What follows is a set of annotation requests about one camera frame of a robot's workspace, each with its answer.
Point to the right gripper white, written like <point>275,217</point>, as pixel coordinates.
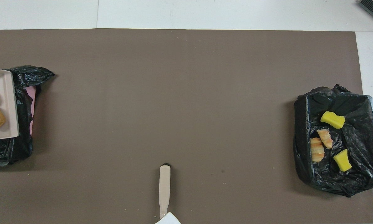
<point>168,220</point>

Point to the beige brush with black bristles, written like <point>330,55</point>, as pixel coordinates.
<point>164,186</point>

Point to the large beige bread piece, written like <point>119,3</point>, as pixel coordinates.
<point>317,151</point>

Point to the small tan bread piece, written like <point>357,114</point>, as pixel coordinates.
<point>325,139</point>

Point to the yellow wedge sponge piece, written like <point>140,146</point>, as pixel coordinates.
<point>342,160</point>

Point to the yellow notched sponge piece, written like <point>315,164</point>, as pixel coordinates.
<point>332,120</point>

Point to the beige plastic dustpan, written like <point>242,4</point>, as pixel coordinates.
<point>7,93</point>

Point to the black trash bag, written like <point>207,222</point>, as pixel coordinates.
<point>23,146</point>
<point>354,180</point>

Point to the pink bin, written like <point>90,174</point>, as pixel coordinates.
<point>33,102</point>

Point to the brown table mat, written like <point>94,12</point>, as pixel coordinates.
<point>186,93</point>

